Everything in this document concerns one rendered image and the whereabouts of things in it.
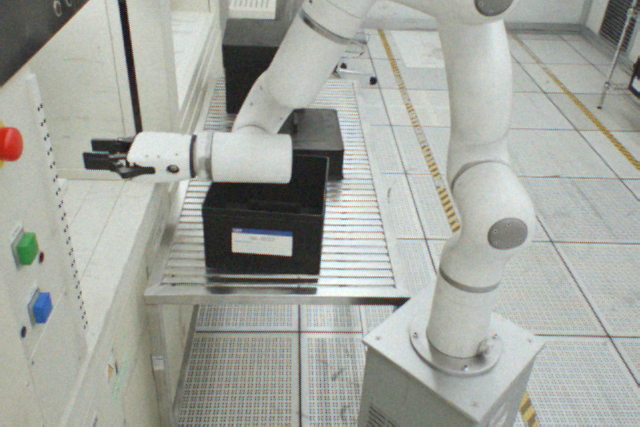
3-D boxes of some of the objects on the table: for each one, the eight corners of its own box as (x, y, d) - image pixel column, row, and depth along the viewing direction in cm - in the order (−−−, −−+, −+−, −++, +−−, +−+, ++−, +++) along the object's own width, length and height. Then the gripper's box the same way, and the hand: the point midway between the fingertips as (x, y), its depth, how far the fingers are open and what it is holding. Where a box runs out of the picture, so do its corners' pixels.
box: (305, 116, 218) (308, 47, 204) (224, 114, 215) (221, 44, 202) (302, 84, 242) (304, 21, 228) (229, 83, 239) (226, 18, 226)
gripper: (205, 115, 108) (98, 111, 107) (193, 161, 94) (68, 158, 93) (208, 152, 112) (104, 149, 111) (195, 202, 98) (76, 200, 97)
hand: (100, 153), depth 102 cm, fingers open, 4 cm apart
